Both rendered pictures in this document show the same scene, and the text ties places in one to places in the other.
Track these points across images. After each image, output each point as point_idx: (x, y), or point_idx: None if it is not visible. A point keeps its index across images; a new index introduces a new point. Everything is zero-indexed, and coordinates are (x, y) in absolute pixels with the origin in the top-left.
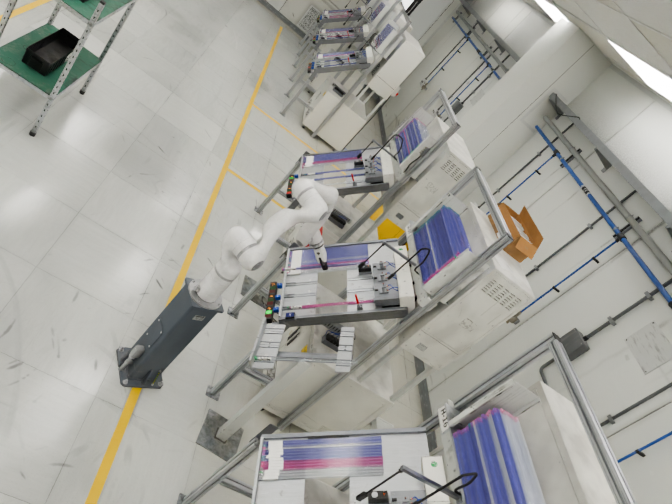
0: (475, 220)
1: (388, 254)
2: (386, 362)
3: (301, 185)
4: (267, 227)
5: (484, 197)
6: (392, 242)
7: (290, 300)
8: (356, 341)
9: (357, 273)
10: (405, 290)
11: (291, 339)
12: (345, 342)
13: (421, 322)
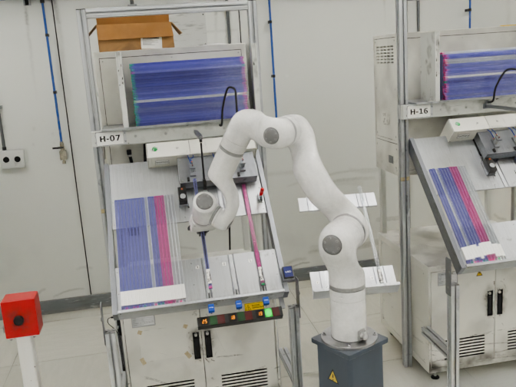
0: (141, 51)
1: (140, 174)
2: (191, 256)
3: (288, 124)
4: (334, 188)
5: (160, 12)
6: (110, 170)
7: (245, 286)
8: None
9: (183, 208)
10: None
11: (205, 348)
12: None
13: None
